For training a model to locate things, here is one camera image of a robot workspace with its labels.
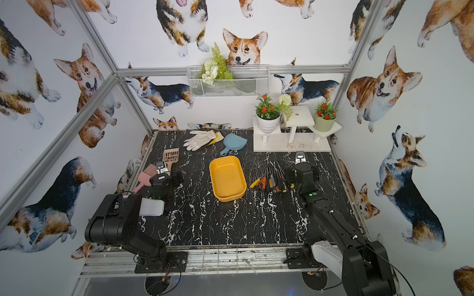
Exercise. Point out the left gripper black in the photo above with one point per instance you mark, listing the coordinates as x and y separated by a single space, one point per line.
163 177

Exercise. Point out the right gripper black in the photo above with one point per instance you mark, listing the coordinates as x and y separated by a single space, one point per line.
291 173

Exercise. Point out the black yellow handle screwdriver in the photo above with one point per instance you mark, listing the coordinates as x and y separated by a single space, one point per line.
275 174

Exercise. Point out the yellow plastic storage box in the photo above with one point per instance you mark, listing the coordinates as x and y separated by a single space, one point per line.
227 178

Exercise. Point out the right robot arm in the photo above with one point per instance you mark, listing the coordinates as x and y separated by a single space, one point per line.
361 265

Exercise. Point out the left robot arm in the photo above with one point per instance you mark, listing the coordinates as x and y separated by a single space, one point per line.
116 220

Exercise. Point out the pink hand brush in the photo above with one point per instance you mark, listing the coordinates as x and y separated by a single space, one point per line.
145 176

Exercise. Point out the brown plastic slotted scoop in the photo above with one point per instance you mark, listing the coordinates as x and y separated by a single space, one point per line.
170 157

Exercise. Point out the white stepped plant stand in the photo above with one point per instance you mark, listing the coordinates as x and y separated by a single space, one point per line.
302 135

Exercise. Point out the green pot red flowers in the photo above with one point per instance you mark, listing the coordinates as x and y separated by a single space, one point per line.
325 117

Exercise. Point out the white work glove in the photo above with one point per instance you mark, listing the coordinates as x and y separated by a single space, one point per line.
199 139

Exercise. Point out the white pot red flowers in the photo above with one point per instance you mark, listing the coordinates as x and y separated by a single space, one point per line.
268 114

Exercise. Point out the yellow cloth under glove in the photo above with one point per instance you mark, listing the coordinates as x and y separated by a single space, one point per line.
219 137

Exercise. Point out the white hydrangea flower sprig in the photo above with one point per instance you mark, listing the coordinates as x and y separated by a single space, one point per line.
284 105

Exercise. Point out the blue plastic dustpan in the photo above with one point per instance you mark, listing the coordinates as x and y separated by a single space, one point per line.
233 142

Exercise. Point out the green fern with white flowers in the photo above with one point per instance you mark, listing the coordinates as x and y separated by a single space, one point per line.
215 69

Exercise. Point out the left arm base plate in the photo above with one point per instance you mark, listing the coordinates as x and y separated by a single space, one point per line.
172 262

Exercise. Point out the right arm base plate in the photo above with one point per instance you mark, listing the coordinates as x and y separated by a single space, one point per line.
296 259

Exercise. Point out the white wire wall basket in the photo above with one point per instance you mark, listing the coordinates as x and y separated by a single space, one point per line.
247 81

